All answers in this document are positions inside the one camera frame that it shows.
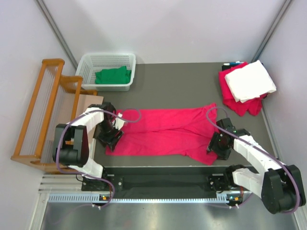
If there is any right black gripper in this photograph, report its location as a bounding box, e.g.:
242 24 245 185
206 132 231 160

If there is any pink t shirt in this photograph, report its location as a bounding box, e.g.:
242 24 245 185
218 62 268 116
106 103 217 165

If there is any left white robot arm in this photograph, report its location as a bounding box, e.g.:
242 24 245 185
52 103 125 190

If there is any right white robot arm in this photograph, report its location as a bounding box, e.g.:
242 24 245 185
207 118 306 214

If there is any folded pink t shirt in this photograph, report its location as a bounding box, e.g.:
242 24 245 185
218 62 268 116

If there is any folded white t shirt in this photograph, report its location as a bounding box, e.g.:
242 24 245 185
225 60 277 103

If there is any green t shirt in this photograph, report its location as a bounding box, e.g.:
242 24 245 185
95 66 131 84

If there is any wooden rack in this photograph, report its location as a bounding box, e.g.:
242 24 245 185
11 58 98 174

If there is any white plastic laundry basket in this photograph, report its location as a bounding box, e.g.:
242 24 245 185
75 52 136 92

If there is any folded dark t shirt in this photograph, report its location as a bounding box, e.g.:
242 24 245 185
222 61 243 71

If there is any grey slotted cable duct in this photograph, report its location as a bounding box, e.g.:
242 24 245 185
48 193 242 204

